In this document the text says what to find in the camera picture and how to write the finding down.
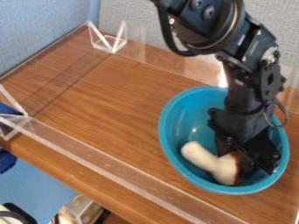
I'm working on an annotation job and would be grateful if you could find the black white object below table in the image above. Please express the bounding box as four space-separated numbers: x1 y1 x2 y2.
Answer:
0 203 38 224

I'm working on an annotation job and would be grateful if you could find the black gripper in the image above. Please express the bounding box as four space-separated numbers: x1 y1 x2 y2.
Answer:
208 108 282 185

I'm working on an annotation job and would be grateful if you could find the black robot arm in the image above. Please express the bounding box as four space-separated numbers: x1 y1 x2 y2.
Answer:
150 0 286 186

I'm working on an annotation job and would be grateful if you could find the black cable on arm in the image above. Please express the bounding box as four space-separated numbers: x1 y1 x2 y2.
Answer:
262 98 290 130

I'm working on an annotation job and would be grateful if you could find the white brown toy mushroom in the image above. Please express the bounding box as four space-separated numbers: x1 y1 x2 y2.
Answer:
182 141 242 186

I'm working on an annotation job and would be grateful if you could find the clear acrylic barrier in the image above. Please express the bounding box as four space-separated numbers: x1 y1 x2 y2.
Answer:
87 20 299 116
7 117 247 224

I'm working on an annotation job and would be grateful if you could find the clear acrylic back barrier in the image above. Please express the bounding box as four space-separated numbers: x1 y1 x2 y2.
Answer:
87 20 299 116

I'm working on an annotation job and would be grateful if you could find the blue plastic bowl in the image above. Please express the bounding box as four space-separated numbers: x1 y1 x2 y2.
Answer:
159 87 290 195

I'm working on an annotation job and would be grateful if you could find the blue clamp at left edge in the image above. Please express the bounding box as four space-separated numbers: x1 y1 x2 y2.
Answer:
0 101 24 175

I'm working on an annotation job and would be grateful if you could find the clear acrylic corner bracket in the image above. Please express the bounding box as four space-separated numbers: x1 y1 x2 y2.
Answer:
88 21 127 53

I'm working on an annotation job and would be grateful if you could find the clear acrylic front barrier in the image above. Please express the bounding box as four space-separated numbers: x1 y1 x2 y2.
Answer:
7 117 247 224

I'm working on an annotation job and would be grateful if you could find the clear box below table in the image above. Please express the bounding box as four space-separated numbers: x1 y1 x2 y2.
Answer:
50 194 103 224

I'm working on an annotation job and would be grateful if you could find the clear acrylic left bracket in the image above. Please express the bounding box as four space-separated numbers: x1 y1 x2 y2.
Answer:
0 84 30 141

